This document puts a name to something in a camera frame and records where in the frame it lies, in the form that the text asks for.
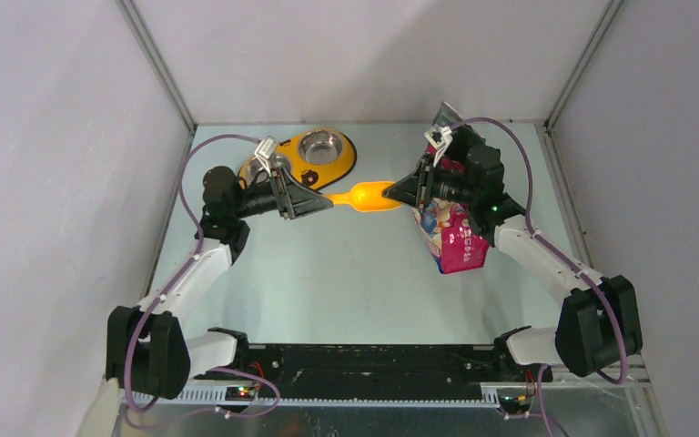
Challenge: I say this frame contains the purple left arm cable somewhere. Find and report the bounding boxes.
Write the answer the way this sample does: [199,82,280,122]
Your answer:
[121,133,282,431]

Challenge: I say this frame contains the aluminium corner post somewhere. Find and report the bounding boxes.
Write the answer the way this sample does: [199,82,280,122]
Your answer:
[544,0,625,131]
[115,0,198,135]

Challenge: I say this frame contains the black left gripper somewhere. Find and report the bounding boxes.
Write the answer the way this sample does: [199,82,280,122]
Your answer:
[231,166,332,220]

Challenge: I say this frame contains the colourful cat food bag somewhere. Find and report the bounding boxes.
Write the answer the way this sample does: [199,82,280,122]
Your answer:
[411,126,490,275]

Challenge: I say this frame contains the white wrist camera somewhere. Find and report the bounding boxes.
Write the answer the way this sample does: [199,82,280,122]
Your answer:
[424,125,453,166]
[254,136,279,173]

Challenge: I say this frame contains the aluminium front frame rail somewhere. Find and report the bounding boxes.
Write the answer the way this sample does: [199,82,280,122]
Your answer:
[103,343,653,437]

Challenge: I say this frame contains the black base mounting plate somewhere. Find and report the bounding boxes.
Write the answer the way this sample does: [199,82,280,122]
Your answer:
[229,343,552,397]

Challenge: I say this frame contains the yellow double pet bowl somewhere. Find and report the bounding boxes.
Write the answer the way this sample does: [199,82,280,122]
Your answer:
[270,127,357,191]

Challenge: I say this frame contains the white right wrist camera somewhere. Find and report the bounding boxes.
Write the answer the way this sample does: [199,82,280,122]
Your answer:
[424,125,453,166]

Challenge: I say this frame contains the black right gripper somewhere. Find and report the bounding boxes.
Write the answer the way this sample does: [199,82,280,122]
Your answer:
[385,154,480,209]

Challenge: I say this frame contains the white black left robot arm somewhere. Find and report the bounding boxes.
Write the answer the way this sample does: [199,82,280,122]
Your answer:
[105,166,333,400]

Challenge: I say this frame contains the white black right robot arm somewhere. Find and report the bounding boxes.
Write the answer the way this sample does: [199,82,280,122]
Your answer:
[383,146,643,385]

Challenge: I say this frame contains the grey slotted cable duct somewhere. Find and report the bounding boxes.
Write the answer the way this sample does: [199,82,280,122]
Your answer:
[118,385,502,409]

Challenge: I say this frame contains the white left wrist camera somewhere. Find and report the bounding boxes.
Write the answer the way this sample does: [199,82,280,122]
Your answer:
[254,136,279,173]

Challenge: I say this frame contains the yellow plastic food scoop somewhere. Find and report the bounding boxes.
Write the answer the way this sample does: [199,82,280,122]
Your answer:
[324,181,402,213]

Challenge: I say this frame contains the aluminium right corner post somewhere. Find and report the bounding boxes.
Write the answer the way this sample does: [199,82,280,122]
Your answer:
[544,0,625,131]

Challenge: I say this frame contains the aluminium left corner post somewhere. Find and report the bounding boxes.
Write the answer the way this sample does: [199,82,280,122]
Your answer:
[115,0,198,135]

